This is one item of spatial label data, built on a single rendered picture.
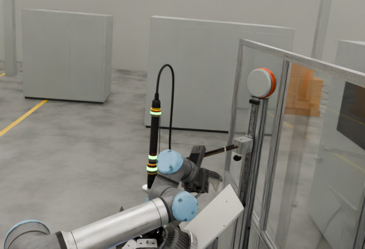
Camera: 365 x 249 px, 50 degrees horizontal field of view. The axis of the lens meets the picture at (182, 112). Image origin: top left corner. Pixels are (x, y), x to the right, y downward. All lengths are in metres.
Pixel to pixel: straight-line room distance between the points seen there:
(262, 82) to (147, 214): 1.21
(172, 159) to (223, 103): 6.13
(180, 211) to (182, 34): 6.08
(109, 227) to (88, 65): 7.88
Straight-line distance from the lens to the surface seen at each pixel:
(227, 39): 7.08
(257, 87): 2.08
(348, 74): 1.59
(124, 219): 1.03
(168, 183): 1.18
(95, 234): 1.01
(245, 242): 2.42
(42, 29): 8.98
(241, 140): 2.08
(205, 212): 2.08
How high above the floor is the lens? 2.22
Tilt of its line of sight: 15 degrees down
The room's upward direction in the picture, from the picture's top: 5 degrees clockwise
